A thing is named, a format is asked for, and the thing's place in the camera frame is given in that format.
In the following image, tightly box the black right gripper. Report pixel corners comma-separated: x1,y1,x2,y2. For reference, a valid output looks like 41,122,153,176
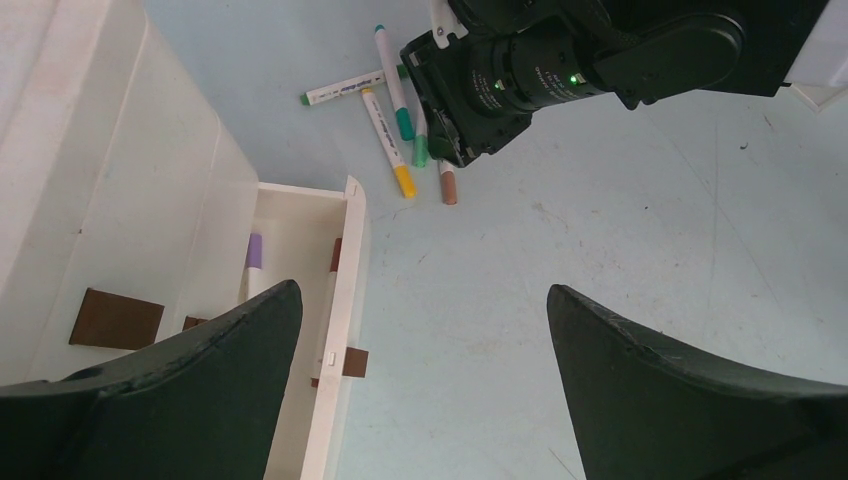
400,29,597,168

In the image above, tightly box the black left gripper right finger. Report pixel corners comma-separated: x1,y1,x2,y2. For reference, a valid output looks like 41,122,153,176
547,285,847,479

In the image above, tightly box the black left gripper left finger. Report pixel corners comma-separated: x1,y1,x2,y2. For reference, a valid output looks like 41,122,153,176
1,280,303,479

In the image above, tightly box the white marker teal tip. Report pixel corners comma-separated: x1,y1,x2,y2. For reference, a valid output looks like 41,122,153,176
374,24,415,141

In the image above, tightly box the white marker green tip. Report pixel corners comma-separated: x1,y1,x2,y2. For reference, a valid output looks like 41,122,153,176
413,104,430,168

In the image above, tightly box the white marker brown tip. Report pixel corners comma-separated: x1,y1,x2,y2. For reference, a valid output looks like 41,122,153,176
438,160,458,205

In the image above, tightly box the white marker brown cap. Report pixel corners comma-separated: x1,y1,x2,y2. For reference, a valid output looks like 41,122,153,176
310,238,342,388

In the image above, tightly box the white marker yellow cap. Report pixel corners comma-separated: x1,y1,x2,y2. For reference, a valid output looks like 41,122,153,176
361,88,417,199

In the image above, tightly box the white marker purple cap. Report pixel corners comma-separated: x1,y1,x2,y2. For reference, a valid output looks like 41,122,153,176
244,233,263,300

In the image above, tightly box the white drawer cabinet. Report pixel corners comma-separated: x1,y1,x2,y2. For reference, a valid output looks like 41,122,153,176
1,1,370,479

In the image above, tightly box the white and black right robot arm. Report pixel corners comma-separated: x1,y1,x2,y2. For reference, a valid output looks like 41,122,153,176
400,0,826,168

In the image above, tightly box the white marker green cap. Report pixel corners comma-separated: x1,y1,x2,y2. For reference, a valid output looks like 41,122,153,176
299,70,386,106

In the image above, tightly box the white perforated file organizer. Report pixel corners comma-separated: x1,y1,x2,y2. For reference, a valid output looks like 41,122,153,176
785,0,847,113

